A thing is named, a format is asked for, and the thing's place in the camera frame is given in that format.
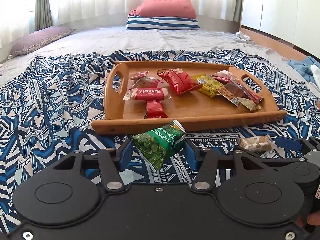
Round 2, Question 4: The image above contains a red nut snack packet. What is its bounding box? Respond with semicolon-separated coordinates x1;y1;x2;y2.
157;68;202;95

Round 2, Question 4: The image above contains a right hand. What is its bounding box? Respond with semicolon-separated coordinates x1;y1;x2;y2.
296;210;320;227

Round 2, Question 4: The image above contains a purple pillow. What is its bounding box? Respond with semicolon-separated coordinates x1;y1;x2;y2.
8;26;74;59

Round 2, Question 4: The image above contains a grey green drape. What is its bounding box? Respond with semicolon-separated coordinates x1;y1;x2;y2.
34;0;53;31
233;0;243;23

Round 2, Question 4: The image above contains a white wardrobe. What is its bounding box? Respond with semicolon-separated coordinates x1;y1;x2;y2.
241;0;319;57

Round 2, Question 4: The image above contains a red Biscoff biscuit packet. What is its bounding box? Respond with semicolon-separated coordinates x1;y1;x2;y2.
123;88;171;101

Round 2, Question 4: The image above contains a small dark red bar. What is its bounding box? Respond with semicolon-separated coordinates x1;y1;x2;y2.
144;100;168;119

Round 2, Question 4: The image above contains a brown chocolate nut bar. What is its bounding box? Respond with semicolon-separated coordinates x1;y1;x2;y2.
217;81;262;111

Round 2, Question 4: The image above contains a clear nut snack packet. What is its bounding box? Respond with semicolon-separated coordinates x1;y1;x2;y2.
237;135;276;152

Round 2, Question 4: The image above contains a blue white patterned cloth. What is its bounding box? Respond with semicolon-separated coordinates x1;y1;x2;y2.
1;49;319;233

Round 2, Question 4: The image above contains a pink mesh snack packet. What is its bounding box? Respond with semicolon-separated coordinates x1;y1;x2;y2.
131;76;163;88

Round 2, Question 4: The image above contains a wooden bed frame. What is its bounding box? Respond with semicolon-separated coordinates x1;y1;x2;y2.
240;27;306;61

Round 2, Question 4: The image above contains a grey green drape left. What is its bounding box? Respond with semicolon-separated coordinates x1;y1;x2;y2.
34;0;53;31

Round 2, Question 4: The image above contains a wooden serving tray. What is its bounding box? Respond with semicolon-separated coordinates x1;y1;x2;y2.
91;61;286;135

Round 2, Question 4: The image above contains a crumpled white wrapper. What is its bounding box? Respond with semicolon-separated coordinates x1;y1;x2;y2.
235;31;251;41

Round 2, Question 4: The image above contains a red pillow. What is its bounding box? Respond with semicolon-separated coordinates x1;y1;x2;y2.
129;0;197;20

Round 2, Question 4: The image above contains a yellow snack packet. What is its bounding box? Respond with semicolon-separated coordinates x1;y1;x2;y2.
192;74;223;98

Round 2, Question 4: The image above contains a pink white snack packet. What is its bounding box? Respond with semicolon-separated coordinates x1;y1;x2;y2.
129;70;149;80

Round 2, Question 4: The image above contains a grey green drape right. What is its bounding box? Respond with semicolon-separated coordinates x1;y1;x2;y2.
233;0;243;23

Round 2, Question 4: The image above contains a grey bed sheet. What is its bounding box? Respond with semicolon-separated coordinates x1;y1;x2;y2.
1;27;305;85

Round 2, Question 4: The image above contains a blue white striped pillow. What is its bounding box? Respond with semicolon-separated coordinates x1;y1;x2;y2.
126;16;200;30

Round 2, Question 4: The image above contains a long red snack bar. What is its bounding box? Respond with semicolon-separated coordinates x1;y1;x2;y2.
210;70;263;104

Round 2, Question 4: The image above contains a light blue cloth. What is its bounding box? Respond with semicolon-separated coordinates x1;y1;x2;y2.
287;56;319;84

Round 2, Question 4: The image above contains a green wasabi peas packet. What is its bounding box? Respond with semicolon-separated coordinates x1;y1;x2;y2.
131;120;185;171

